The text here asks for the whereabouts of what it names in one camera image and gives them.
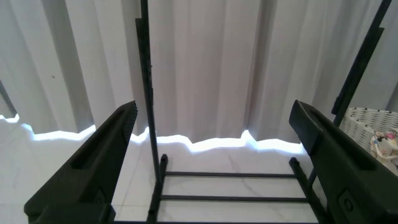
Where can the black clothes rack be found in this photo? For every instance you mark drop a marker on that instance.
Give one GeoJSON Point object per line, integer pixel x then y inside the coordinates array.
{"type": "Point", "coordinates": [144, 62]}

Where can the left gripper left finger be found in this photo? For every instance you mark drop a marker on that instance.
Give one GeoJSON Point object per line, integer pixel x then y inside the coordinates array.
{"type": "Point", "coordinates": [84, 174]}

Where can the white laundry basket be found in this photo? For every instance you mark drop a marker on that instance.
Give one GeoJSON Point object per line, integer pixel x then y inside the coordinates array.
{"type": "Point", "coordinates": [357, 124]}

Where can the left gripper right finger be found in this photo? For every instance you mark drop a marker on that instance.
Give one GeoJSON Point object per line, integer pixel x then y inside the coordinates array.
{"type": "Point", "coordinates": [357, 186]}

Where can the cream printed garment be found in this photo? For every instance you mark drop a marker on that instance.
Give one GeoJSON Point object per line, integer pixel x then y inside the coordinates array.
{"type": "Point", "coordinates": [387, 146]}

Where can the white curtain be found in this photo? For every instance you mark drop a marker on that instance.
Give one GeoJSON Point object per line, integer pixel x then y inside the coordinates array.
{"type": "Point", "coordinates": [217, 62]}

